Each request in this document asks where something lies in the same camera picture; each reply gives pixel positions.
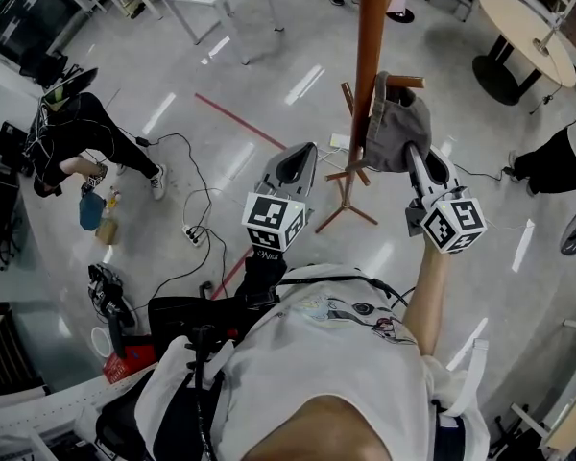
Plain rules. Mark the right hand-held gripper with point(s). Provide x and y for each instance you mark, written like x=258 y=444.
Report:
x=451 y=224

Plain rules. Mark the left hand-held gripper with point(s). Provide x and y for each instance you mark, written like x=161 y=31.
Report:
x=269 y=214

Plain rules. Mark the grey cap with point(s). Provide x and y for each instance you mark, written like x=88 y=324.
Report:
x=393 y=128

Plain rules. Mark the brown wooden coat rack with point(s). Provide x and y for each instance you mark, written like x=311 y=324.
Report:
x=367 y=41

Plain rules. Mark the black shoulder bag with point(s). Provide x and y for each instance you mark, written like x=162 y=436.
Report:
x=192 y=312

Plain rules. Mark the person's right forearm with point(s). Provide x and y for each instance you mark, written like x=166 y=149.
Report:
x=429 y=305

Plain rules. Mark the red floor tape line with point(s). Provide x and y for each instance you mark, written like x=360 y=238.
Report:
x=240 y=122

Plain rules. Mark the white power strip black plugs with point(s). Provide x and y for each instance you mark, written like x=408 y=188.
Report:
x=192 y=238

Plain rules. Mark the black pole stand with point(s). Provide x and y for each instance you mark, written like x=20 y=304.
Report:
x=400 y=16

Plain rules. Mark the silver table lamp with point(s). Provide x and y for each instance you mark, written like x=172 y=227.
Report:
x=542 y=46

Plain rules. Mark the round wooden table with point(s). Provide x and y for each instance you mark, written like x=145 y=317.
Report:
x=518 y=22

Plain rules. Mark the person's white shirt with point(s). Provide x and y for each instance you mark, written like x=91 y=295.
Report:
x=326 y=363

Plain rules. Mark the small cardboard box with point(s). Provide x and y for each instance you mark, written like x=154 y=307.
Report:
x=107 y=232

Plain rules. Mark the blue bin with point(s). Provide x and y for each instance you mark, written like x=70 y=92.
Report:
x=91 y=211

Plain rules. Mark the red box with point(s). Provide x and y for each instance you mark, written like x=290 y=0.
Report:
x=125 y=365

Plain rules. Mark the person's head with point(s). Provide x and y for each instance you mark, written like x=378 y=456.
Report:
x=317 y=430

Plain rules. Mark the black flat case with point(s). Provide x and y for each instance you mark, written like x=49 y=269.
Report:
x=9 y=142

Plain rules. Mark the large black screen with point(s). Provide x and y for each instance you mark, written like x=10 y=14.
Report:
x=24 y=17

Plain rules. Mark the white perforated board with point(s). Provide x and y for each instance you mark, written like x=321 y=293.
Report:
x=53 y=411

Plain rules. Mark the black camera equipment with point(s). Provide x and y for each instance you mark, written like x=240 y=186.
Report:
x=110 y=296

